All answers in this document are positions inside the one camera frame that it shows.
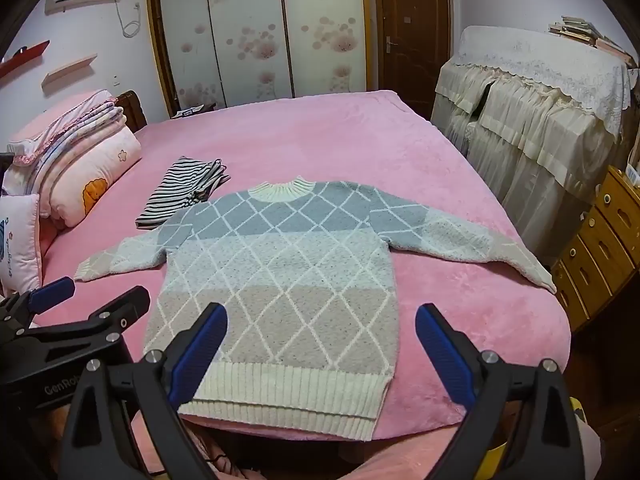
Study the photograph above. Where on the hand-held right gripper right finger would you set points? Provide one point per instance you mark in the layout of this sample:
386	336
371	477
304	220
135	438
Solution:
445	355

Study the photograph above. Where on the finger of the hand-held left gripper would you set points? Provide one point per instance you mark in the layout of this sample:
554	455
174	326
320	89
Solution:
120	310
50	292

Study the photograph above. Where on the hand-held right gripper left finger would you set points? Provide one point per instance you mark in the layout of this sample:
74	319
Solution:
200	355

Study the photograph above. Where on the blue grey diamond knit sweater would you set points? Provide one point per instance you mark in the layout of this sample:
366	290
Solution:
280	270

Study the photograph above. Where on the small pink embroidered cushion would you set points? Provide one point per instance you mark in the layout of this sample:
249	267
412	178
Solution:
17	245

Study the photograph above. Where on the person's pink pants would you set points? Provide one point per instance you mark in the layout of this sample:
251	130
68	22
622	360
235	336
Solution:
400	455

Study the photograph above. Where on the folded pink cartoon quilt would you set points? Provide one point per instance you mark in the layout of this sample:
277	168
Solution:
100	170

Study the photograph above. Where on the folded striped garment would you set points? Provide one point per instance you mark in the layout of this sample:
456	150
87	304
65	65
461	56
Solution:
180	185

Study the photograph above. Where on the yellow box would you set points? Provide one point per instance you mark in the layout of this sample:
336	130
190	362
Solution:
578	410

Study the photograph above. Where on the folded pastel quilt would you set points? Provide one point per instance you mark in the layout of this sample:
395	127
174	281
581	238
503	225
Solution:
92	127

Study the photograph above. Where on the yellow wooden drawer cabinet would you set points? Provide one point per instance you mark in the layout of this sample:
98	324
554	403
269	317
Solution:
600	245

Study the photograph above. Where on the pink plush bed blanket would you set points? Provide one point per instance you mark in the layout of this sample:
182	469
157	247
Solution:
425	160

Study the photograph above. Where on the dark wooden headboard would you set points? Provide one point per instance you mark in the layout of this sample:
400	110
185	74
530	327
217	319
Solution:
132	110

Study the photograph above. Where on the dark wooden nightstand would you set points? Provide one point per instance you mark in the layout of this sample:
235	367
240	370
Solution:
195	110

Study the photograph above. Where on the floral sliding door wardrobe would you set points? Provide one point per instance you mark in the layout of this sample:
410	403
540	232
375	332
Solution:
250	35

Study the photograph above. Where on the white lace cover cloth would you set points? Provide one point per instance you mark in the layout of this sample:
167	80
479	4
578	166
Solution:
540	60

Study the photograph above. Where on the brown wooden door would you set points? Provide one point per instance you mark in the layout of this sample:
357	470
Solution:
415	35

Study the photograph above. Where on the stack of books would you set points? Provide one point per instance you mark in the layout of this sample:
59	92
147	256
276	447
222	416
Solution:
585	35

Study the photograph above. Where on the dark upright frame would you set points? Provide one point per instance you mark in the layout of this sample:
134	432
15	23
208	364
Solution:
5	175

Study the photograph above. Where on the light wooden wall shelf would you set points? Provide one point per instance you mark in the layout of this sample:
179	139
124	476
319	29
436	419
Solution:
70	72

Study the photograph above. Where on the red wall shelf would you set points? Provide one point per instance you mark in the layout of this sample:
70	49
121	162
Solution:
25	60

